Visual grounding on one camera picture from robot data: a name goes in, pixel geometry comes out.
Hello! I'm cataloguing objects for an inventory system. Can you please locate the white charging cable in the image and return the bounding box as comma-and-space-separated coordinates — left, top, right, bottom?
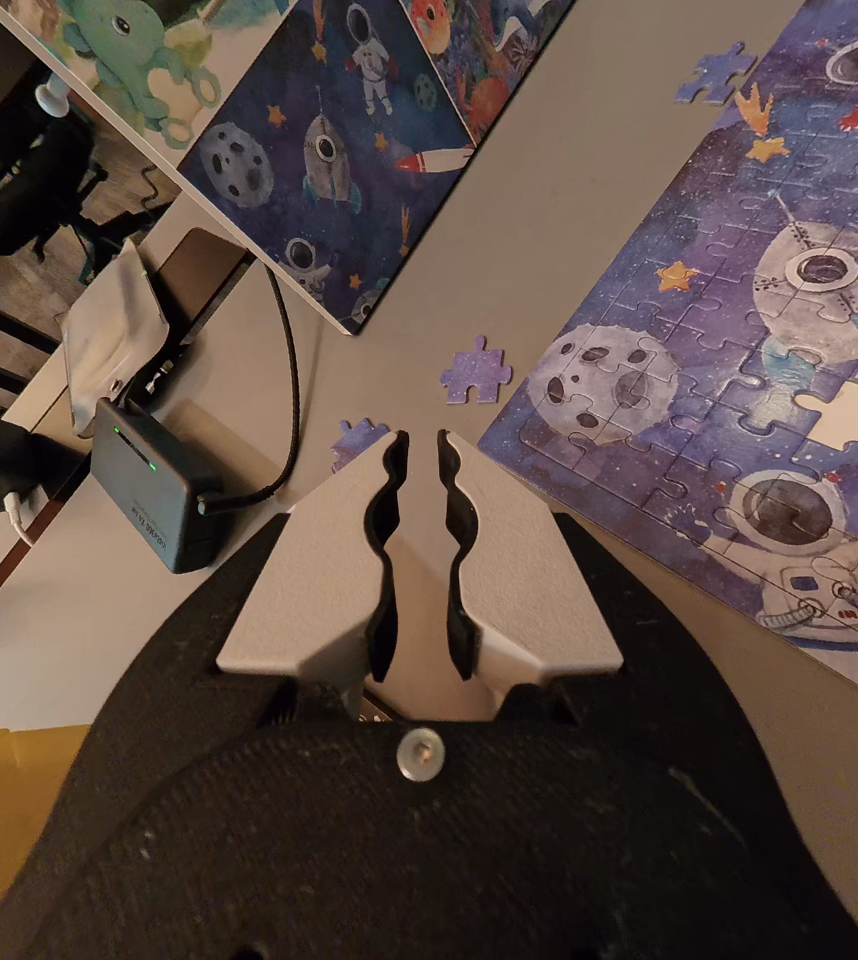
0, 489, 38, 550

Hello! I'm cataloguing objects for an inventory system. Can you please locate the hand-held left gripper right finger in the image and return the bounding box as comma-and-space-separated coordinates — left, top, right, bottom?
436, 429, 625, 715

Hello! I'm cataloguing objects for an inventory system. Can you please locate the black office chair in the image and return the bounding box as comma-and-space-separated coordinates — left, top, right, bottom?
0, 112, 111, 264

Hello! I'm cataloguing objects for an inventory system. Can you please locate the black coiled cable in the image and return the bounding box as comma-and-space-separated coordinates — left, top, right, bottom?
136, 161, 167, 222

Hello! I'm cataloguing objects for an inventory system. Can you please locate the black braided cable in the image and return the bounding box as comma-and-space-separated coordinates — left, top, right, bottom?
196, 262, 302, 517

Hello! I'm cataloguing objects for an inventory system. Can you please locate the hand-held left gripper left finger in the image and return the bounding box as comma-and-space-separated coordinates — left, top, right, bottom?
215, 429, 410, 717

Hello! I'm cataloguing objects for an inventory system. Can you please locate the space jigsaw puzzle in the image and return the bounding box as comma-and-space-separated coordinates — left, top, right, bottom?
477, 0, 858, 717

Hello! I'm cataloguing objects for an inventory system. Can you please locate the black battery charger case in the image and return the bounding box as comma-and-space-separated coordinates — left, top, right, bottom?
90, 397, 226, 576

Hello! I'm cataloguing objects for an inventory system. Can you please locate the puzzle box lid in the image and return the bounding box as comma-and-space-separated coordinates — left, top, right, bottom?
0, 0, 576, 336

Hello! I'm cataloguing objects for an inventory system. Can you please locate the purple jigsaw puzzle piece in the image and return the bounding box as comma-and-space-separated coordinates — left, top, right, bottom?
673, 40, 761, 107
330, 417, 392, 474
440, 335, 514, 406

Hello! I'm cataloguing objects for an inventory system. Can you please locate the small black charger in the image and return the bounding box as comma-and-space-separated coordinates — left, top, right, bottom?
0, 378, 92, 519

